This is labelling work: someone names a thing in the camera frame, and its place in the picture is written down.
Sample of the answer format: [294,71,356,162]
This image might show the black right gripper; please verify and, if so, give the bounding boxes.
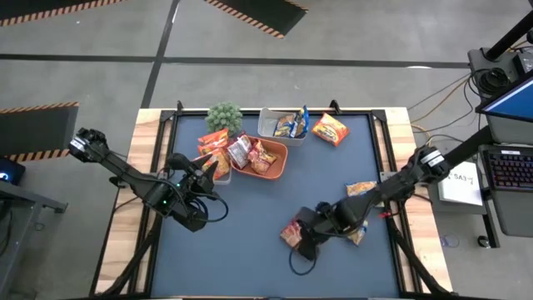
[296,202,346,262]

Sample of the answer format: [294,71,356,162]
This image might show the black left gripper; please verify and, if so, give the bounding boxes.
[168,152,219,197]

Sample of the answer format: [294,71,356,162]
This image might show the red Maruchan ramen pack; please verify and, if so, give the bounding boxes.
[279,218,306,250]
[247,139,278,176]

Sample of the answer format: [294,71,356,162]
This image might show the blue Maruchan ramen pack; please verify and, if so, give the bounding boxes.
[346,219,370,247]
[272,112,297,139]
[293,103,311,140]
[345,180,379,198]

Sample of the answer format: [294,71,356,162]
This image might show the translucent clear plastic bin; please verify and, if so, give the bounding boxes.
[196,143,233,187]

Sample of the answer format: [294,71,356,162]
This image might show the artificial green plant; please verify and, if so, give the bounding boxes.
[204,100,244,137]

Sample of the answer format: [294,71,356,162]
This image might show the pale grey plastic bin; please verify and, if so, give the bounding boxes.
[257,107,309,148]

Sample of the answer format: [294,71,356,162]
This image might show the orange plastic bin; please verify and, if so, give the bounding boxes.
[229,134,290,182]

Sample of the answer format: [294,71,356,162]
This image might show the clear round floor disc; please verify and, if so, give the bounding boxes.
[440,233,460,250]

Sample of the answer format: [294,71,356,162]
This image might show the white paper sheet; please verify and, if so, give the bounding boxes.
[436,160,484,208]

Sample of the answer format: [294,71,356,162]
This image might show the hazard-striped black floor mat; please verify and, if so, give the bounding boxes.
[202,0,310,40]
[0,0,126,28]
[0,101,80,163]

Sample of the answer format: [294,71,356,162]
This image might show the black device with blue light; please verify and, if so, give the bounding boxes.
[0,154,27,188]

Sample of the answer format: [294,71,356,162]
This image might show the grey metal desk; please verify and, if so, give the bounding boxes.
[0,178,70,299]

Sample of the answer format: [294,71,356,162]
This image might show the grey workstation cart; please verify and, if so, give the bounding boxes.
[428,112,533,250]

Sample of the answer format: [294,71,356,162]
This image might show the black keyboard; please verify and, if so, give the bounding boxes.
[486,148,533,193]

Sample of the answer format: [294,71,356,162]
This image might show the monitor with blue screen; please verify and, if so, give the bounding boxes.
[475,73,533,124]

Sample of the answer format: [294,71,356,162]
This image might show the grey stand base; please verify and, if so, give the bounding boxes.
[466,46,533,91]

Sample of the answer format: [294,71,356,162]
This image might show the black stand pole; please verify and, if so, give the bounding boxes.
[485,8,533,63]

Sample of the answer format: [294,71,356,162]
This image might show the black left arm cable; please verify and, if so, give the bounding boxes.
[193,190,230,224]

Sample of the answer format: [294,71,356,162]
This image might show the black metal table frame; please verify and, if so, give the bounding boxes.
[89,98,457,300]

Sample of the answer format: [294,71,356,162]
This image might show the coiled black cable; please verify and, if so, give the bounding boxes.
[473,66,508,98]

